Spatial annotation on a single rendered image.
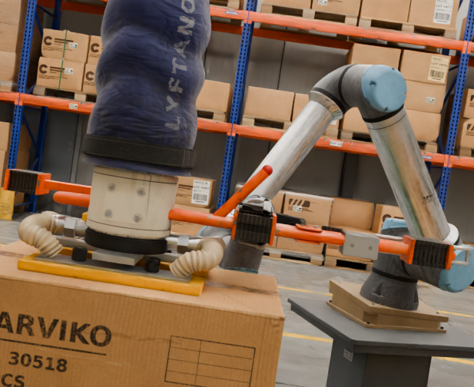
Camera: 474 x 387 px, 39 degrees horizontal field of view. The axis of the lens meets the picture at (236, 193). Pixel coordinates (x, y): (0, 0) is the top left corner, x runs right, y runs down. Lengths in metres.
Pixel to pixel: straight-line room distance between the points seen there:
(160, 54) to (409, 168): 0.86
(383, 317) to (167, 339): 1.09
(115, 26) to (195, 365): 0.64
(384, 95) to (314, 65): 8.17
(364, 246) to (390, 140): 0.55
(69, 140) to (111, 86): 8.84
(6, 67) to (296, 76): 3.95
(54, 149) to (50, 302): 9.00
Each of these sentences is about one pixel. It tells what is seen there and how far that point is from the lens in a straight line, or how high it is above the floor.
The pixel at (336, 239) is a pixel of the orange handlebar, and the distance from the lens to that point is 1.35.
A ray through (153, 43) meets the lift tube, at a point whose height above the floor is 1.40.
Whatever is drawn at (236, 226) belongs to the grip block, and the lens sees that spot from 1.33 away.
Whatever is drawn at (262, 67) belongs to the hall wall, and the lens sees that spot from 9.90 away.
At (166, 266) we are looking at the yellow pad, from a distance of 1.43.
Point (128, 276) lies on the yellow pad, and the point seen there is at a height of 0.97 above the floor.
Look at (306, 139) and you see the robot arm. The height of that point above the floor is 1.29.
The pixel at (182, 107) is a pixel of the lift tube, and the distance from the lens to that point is 1.31.
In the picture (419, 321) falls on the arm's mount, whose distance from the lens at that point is 2.25.
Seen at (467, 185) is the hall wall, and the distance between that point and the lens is 10.25.
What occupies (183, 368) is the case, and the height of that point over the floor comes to 0.84.
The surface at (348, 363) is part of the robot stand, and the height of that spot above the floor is 0.60.
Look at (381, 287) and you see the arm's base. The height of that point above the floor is 0.87.
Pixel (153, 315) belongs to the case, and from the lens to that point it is 1.20.
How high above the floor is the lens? 1.21
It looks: 3 degrees down
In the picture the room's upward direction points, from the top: 8 degrees clockwise
